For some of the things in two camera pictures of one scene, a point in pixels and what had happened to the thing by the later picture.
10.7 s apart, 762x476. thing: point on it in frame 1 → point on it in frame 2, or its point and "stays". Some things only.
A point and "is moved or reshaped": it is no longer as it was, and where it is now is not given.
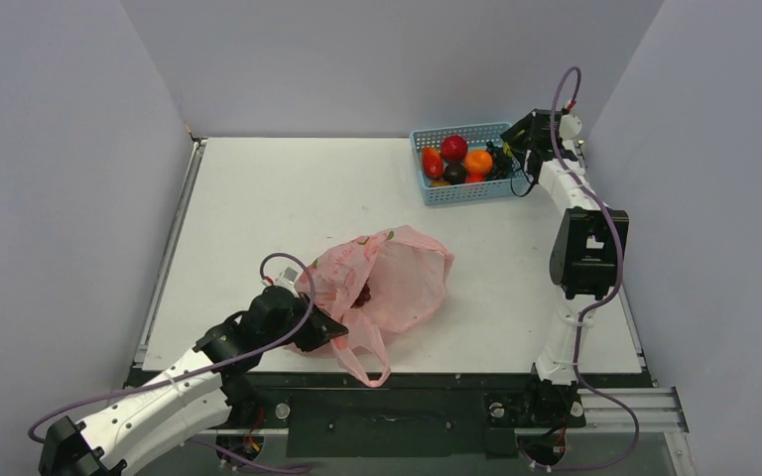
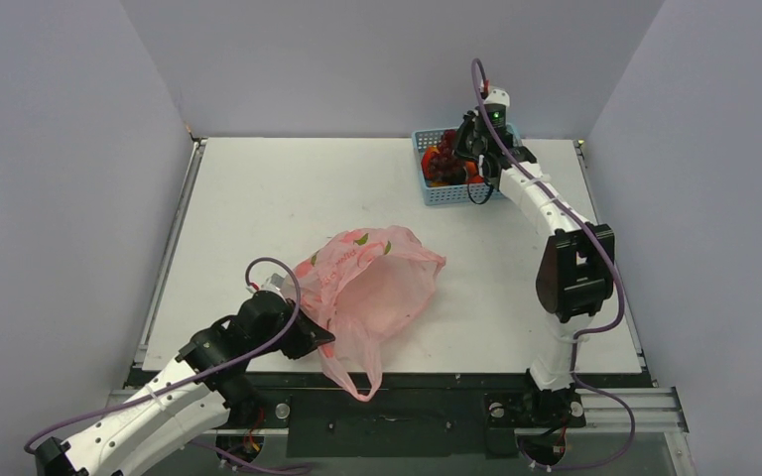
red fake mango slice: x=432 y=162 stays
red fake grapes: x=364 y=296 → x=444 y=164
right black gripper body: x=512 y=147 → x=467 y=146
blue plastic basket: x=476 y=139 stays
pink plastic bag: x=385 y=283 is moved or reshaped
